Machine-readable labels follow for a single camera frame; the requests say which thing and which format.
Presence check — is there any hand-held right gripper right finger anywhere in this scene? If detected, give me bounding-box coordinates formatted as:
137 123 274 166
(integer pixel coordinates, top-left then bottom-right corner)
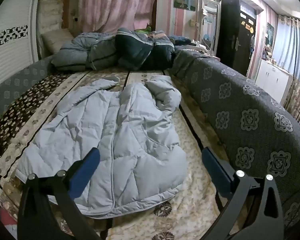
201 147 285 240

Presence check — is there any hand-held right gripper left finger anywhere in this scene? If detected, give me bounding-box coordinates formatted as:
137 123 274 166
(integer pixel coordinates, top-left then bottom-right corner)
17 147 108 240

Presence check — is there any light blue down jacket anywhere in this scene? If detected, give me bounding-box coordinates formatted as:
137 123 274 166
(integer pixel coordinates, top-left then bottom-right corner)
15 75 189 217

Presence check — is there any floral bed blanket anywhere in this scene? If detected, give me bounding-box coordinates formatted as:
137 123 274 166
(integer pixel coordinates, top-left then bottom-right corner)
0 69 240 240

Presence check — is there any white cabinet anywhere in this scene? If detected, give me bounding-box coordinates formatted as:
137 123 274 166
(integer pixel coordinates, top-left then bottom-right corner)
255 59 297 103

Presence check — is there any dark teal clothing pile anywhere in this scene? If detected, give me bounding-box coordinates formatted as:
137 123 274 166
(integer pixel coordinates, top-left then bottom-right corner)
114 27 176 71

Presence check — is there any cream pillow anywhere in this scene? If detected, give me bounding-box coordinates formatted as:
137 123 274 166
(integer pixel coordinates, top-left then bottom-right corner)
41 29 75 55

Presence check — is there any dark wooden cabinet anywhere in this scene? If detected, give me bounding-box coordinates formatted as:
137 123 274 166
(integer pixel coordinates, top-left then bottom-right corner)
216 0 257 77

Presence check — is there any striped window curtain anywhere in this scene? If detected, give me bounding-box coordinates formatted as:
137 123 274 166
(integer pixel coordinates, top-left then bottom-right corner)
272 15 300 123

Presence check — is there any white framed mirror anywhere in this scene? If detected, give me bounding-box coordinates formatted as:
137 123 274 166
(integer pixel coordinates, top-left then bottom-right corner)
198 0 222 55

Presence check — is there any stack of white bedding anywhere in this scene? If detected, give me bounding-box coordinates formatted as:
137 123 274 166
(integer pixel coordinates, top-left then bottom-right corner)
37 0 65 34

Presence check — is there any pink curtain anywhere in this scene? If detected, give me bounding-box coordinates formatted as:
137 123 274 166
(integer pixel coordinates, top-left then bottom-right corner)
78 0 161 35

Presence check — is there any small wall picture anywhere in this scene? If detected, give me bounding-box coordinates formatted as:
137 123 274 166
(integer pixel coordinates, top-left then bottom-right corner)
266 22 275 40

